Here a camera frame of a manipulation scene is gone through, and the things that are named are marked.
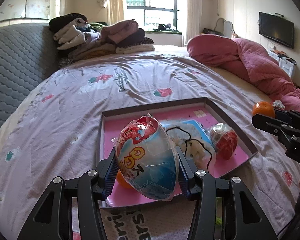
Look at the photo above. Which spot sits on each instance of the cream black-trimmed scrunchie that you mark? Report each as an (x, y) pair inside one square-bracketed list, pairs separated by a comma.
[(193, 147)]

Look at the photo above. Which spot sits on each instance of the wall mounted black television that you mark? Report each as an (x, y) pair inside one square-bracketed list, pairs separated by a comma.
[(277, 29)]

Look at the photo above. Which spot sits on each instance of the dark clothes on windowsill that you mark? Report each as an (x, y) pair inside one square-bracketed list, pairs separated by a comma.
[(165, 27)]

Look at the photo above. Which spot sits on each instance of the red surprise egg toy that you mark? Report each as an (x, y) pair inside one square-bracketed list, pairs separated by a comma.
[(224, 140)]

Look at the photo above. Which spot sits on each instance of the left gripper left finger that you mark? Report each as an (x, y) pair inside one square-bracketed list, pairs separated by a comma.
[(51, 217)]

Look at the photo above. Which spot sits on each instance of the window with dark frame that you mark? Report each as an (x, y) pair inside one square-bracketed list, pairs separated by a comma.
[(152, 14)]

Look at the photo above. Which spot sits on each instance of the small colourful doll toy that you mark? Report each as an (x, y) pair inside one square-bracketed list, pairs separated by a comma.
[(277, 104)]

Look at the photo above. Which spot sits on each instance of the grey quilted headboard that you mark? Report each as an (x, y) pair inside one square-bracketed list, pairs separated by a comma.
[(28, 56)]

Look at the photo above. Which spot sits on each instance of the right beige curtain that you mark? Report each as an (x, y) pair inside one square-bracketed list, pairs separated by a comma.
[(193, 18)]

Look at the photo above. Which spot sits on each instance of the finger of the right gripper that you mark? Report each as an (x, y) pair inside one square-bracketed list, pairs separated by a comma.
[(290, 117), (271, 125)]

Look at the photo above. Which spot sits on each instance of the strawberry print bed sheet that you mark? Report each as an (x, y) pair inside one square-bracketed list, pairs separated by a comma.
[(55, 131)]

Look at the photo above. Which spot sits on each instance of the pile of folded clothes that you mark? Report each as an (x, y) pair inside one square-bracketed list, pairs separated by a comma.
[(77, 39)]

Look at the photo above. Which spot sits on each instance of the large orange mandarin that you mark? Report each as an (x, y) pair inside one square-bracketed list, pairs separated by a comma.
[(121, 180)]

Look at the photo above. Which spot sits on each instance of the small orange mandarin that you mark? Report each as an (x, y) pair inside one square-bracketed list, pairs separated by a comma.
[(263, 108)]

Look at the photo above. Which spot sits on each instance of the pink quilted duvet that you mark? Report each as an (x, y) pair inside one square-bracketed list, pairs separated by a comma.
[(249, 61)]

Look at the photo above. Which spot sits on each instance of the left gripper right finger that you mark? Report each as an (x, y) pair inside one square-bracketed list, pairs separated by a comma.
[(224, 208)]

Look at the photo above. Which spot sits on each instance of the blue surprise egg toy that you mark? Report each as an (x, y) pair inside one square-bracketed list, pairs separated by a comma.
[(148, 158)]

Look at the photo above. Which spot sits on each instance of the white drawer cabinet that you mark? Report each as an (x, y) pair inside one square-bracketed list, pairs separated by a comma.
[(286, 63)]

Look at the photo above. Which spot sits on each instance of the blossom tree wall panel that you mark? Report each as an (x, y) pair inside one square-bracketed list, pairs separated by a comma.
[(11, 9)]

